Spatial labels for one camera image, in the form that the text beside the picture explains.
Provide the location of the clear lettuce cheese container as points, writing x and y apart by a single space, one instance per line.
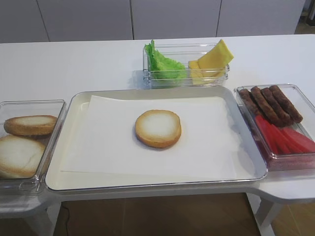
182 53

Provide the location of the front bun half in container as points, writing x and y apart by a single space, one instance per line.
19 156

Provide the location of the upright yellow cheese slice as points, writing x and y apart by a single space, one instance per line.
217 58

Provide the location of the upper bun half in container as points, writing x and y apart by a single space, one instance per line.
30 125

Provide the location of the white paper sheet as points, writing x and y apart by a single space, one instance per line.
210 146

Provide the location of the flat yellow cheese slices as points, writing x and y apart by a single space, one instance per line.
202 77

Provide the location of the bun half in container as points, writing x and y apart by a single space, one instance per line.
30 125
19 156

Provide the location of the brown meat patty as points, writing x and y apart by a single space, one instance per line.
284 118
286 104
265 107
249 102

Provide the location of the clear bun container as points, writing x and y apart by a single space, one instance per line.
10 109

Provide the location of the white metal tray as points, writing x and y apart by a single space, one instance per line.
251 168

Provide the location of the green lettuce leaf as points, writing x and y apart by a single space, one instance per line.
152 53
166 68

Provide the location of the bun half on tray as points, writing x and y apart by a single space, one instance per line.
158 128

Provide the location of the red tomato slices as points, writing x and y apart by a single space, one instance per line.
284 140

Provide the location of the clear patty tomato container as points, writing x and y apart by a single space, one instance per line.
277 162

